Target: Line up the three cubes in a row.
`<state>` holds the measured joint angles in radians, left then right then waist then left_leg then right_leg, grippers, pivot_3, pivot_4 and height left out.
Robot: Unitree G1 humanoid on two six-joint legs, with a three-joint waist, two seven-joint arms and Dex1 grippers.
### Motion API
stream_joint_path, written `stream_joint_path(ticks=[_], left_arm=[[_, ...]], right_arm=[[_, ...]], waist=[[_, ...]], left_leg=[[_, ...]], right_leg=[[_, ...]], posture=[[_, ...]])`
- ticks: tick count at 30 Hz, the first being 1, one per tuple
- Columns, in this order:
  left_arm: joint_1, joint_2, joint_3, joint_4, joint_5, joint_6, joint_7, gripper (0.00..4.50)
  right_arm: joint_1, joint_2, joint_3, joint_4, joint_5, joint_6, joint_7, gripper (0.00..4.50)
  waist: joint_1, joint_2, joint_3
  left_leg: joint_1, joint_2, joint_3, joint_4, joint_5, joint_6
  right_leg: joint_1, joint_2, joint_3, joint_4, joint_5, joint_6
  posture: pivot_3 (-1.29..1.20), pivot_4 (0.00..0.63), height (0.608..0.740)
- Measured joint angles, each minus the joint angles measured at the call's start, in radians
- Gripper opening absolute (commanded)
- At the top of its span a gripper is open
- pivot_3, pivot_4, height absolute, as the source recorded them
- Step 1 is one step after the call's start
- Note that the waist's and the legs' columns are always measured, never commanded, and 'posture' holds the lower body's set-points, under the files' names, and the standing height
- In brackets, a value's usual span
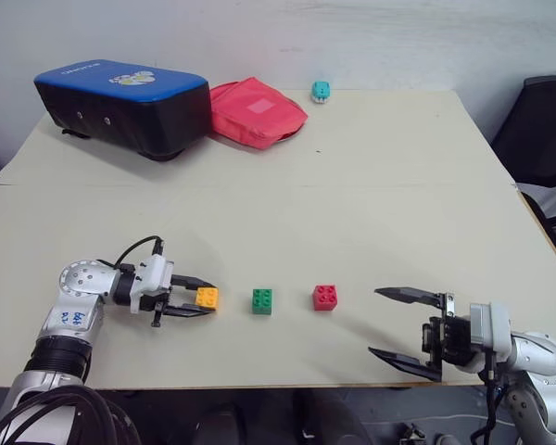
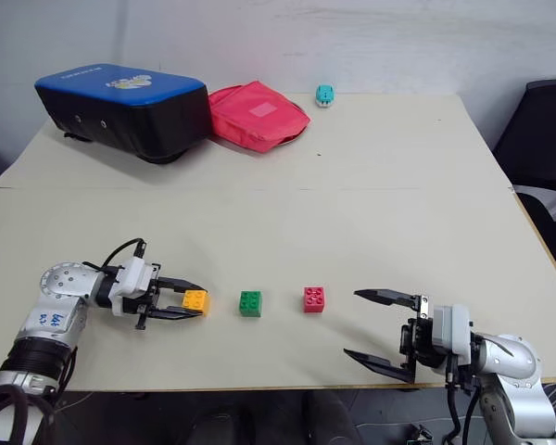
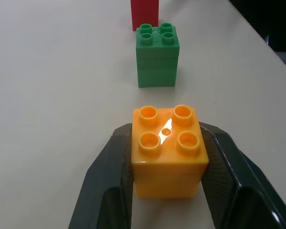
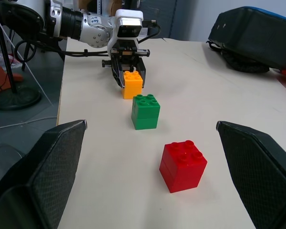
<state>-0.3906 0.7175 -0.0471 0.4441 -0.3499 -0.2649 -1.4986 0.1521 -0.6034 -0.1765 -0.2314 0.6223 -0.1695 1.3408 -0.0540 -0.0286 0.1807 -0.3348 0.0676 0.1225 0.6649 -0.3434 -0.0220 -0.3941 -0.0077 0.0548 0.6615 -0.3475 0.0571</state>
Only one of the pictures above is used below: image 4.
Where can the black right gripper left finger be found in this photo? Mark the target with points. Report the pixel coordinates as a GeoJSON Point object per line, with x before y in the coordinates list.
{"type": "Point", "coordinates": [38, 181]}

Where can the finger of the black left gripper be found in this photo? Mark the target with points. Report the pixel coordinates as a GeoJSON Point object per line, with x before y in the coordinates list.
{"type": "Point", "coordinates": [117, 71]}
{"type": "Point", "coordinates": [141, 69]}

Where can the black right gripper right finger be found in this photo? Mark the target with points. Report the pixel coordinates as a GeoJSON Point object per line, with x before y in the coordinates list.
{"type": "Point", "coordinates": [262, 171]}

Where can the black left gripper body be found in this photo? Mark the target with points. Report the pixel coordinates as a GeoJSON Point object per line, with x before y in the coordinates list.
{"type": "Point", "coordinates": [129, 53]}

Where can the orange toy brick cube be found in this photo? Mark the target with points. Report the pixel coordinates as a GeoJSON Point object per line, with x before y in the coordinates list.
{"type": "Point", "coordinates": [133, 86]}

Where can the green toy brick cube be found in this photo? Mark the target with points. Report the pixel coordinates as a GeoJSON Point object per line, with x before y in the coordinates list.
{"type": "Point", "coordinates": [145, 114]}

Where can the red toy brick cube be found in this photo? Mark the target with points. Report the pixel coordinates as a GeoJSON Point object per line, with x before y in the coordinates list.
{"type": "Point", "coordinates": [183, 169]}

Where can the black stand with round base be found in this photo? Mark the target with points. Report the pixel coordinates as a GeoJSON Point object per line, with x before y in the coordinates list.
{"type": "Point", "coordinates": [19, 99]}

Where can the black bag with blue trim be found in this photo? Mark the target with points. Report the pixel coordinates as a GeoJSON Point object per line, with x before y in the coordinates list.
{"type": "Point", "coordinates": [252, 35]}

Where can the clear plastic bag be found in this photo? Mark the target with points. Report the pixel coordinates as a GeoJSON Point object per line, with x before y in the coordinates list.
{"type": "Point", "coordinates": [0, 60]}

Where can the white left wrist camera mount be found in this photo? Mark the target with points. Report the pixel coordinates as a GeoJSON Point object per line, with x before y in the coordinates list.
{"type": "Point", "coordinates": [129, 15]}

